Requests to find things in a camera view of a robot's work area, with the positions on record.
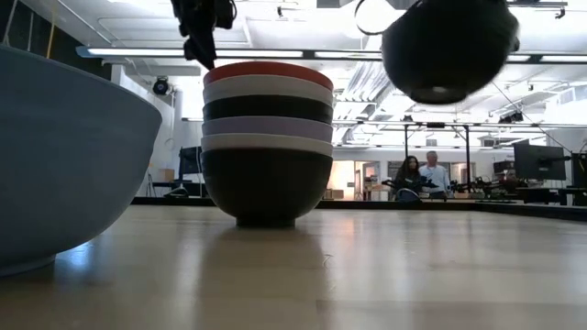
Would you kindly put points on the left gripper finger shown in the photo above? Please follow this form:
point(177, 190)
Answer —
point(202, 48)

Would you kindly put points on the orange bowl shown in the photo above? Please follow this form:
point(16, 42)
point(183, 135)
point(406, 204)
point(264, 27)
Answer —
point(266, 69)

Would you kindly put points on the white bowl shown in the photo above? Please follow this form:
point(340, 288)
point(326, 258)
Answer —
point(266, 87)
point(266, 142)

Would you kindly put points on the black bowl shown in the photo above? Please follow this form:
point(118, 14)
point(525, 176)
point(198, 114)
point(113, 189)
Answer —
point(447, 50)
point(266, 109)

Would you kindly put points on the lavender bowl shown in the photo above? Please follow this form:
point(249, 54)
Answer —
point(266, 126)

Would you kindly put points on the dark grey bowl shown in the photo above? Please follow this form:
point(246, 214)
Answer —
point(266, 183)

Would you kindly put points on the large blue bowl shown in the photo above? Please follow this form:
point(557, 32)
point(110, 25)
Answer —
point(69, 160)

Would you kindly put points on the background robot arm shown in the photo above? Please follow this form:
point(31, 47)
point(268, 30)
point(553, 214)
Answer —
point(413, 183)

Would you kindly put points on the black ceiling spotlight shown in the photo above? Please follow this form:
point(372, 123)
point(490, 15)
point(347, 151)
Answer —
point(160, 86)

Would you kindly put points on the overhead light bar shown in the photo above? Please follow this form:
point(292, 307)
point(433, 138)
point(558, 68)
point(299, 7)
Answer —
point(307, 54)

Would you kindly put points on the small dark monitor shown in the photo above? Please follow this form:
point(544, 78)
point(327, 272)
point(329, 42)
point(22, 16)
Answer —
point(190, 160)

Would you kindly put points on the cardboard box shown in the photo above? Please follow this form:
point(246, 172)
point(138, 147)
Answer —
point(166, 175)

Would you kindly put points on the person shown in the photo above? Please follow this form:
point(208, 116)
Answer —
point(408, 174)
point(435, 176)

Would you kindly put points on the wide dark monitor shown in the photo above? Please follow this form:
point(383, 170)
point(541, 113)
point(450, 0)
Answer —
point(539, 162)

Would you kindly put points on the tall black frame stand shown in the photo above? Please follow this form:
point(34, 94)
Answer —
point(406, 146)

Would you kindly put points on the black aluminium table frame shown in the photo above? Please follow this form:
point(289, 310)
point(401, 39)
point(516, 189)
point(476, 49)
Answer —
point(413, 205)

